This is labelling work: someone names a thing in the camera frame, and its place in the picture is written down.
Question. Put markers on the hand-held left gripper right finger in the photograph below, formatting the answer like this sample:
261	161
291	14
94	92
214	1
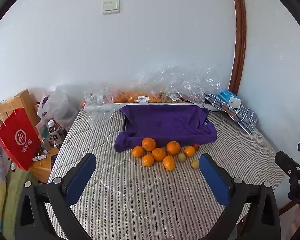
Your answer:
212	180

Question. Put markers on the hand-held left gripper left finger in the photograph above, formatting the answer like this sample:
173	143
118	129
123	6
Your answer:
80	177

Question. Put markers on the small red apple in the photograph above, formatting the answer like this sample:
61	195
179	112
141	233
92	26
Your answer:
195	146

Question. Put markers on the orange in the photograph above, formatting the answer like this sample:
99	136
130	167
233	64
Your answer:
138	151
158	154
173	148
148	144
169	163
148	160
189	151

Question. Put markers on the clear bag of brown fruits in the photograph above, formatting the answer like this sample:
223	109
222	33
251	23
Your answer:
173	96

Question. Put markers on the small yellow fruit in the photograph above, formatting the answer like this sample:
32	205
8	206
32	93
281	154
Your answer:
195	164
181	157

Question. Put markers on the wooden nightstand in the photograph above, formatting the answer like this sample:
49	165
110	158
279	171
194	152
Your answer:
43	167

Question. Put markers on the small white tube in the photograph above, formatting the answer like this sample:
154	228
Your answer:
38	158

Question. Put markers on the dark drink bottle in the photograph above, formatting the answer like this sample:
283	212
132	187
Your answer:
53	133

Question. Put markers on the striped bed cover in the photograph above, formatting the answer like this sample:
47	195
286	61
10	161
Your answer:
140	200

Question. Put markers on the folded checked grey cloth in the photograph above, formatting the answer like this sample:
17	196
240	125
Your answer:
242	117

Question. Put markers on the crumpled clear plastic bag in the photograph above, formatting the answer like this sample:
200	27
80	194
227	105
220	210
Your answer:
97	111

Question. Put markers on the white plastic bag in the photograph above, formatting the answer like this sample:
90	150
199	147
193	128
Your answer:
56	107

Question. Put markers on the red paper bag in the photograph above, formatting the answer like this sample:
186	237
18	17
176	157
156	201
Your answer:
16	140

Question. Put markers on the purple towel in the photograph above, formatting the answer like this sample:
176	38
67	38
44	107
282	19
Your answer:
165	122

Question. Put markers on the purple printed bag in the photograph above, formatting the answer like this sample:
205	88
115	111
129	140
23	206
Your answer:
43	103

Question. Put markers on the blue tissue pack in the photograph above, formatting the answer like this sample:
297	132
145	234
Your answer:
227	95

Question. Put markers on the wooden chair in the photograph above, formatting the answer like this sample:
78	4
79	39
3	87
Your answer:
22	102

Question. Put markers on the clear bag of oranges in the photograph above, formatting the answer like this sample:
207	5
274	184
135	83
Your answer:
132	98

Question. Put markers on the brown wooden door frame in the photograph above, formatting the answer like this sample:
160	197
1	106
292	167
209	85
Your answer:
240	35

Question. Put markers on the white light switch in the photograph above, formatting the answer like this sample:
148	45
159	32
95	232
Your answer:
110	6

